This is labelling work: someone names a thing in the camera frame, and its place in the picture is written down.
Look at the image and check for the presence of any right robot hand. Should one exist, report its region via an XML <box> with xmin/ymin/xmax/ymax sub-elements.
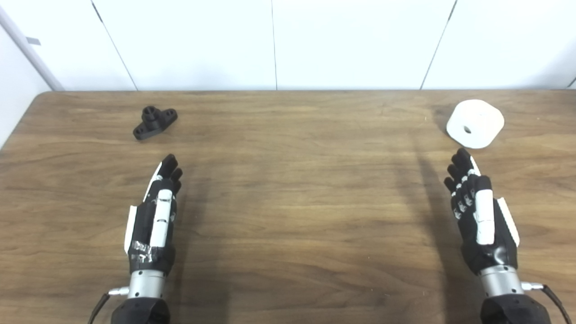
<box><xmin>444</xmin><ymin>148</ymin><xmax>521</xmax><ymax>276</ymax></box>

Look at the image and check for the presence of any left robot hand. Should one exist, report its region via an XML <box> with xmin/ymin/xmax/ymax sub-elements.
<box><xmin>124</xmin><ymin>154</ymin><xmax>184</xmax><ymax>276</ymax></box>

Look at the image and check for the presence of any round white piece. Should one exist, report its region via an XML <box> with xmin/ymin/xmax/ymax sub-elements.
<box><xmin>446</xmin><ymin>99</ymin><xmax>505</xmax><ymax>149</ymax></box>

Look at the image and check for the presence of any black flanged holder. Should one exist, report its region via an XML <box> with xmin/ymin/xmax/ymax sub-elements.
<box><xmin>133</xmin><ymin>106</ymin><xmax>178</xmax><ymax>141</ymax></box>

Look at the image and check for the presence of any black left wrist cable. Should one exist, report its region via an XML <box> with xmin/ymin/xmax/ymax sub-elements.
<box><xmin>88</xmin><ymin>287</ymin><xmax>131</xmax><ymax>324</ymax></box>

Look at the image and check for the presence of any grey wall corner trim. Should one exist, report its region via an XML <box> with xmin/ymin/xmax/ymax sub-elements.
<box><xmin>0</xmin><ymin>7</ymin><xmax>65</xmax><ymax>91</ymax></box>

